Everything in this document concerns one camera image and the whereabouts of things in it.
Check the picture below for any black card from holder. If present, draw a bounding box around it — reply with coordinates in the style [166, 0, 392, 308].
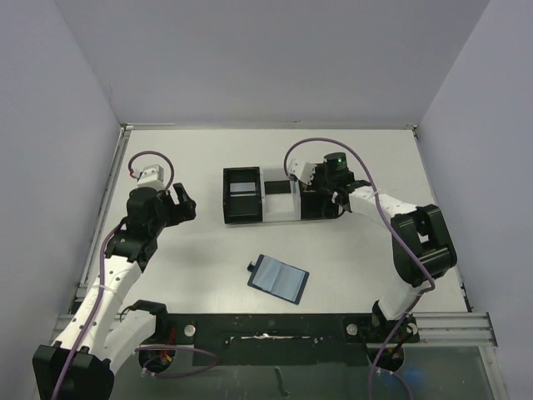
[264, 180, 291, 195]

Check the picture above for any blue leather card holder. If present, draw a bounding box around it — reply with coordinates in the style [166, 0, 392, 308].
[247, 254, 310, 305]

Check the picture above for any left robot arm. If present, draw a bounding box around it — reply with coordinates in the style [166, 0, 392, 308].
[32, 182, 197, 399]

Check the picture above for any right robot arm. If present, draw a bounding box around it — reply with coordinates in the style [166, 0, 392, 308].
[299, 152, 457, 328]

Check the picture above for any black bin with gold card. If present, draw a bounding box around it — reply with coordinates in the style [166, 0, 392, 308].
[298, 164, 345, 221]

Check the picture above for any black bin with silver card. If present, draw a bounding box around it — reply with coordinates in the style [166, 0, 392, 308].
[222, 167, 262, 225]

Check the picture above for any silver credit card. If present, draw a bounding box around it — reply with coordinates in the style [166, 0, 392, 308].
[229, 182, 257, 197]

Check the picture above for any white middle bin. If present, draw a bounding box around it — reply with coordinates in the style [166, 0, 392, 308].
[260, 167, 301, 223]

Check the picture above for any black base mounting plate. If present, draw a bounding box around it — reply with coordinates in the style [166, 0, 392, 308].
[147, 313, 420, 367]

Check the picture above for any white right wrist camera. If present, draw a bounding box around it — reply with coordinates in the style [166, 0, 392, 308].
[287, 158, 316, 185]

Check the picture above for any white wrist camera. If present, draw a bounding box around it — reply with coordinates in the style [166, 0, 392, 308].
[287, 158, 316, 185]
[137, 164, 165, 191]

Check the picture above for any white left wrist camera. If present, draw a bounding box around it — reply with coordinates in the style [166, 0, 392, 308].
[137, 164, 165, 191]

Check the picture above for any aluminium left side rail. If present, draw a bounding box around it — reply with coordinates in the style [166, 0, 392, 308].
[73, 123, 132, 303]

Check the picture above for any aluminium rail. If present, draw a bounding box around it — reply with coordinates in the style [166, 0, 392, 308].
[73, 123, 132, 303]
[47, 311, 499, 351]

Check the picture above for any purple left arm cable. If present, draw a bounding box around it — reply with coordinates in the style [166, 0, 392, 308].
[50, 150, 220, 400]

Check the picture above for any aluminium front rail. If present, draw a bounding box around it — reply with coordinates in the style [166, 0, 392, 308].
[47, 311, 499, 351]

